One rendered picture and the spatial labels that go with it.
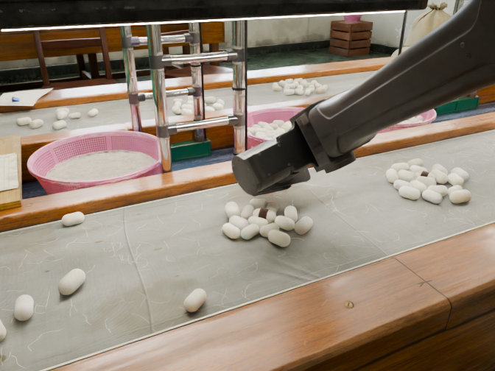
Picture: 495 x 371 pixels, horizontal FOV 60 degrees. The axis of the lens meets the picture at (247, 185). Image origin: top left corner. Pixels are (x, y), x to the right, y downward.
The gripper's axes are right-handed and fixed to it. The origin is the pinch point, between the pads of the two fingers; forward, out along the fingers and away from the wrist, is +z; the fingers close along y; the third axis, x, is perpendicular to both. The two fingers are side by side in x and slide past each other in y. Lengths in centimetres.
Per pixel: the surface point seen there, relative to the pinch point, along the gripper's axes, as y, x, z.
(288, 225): 2.0, 9.6, -10.4
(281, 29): -298, -316, 422
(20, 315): 38.2, 11.9, -13.3
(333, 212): -7.8, 9.1, -7.8
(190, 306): 20.8, 16.4, -18.2
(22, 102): 38, -48, 52
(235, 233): 10.1, 8.7, -9.4
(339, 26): -360, -283, 375
